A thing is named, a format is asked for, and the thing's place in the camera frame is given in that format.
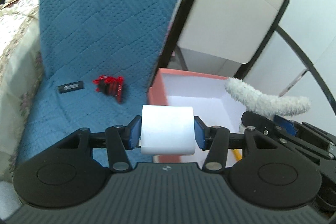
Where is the floral bed quilt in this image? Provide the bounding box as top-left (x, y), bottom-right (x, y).
top-left (0, 0), bottom-right (45, 169)

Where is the red and black spring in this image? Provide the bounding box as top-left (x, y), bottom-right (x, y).
top-left (92, 75), bottom-right (126, 104)

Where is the pink cardboard box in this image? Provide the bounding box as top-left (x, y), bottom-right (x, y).
top-left (147, 68), bottom-right (248, 169)

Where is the white fuzzy sock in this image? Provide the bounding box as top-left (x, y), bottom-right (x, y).
top-left (224, 77), bottom-right (311, 132)

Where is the white cylinder block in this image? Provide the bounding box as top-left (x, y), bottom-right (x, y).
top-left (140, 105), bottom-right (197, 156)

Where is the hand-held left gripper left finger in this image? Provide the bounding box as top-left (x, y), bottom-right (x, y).
top-left (56, 115), bottom-right (142, 172)

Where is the black battery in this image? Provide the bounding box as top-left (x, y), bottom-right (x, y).
top-left (58, 80), bottom-right (84, 94)

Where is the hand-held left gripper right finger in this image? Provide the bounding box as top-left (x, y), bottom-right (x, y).
top-left (194, 116), bottom-right (280, 171)

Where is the blue quilted chair cover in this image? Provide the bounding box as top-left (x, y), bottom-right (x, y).
top-left (16, 0), bottom-right (202, 167)

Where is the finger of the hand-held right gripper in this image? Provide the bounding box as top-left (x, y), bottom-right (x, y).
top-left (273, 115), bottom-right (300, 136)
top-left (241, 111), bottom-right (289, 144)

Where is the black chair frame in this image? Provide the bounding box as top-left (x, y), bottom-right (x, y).
top-left (150, 0), bottom-right (336, 119)

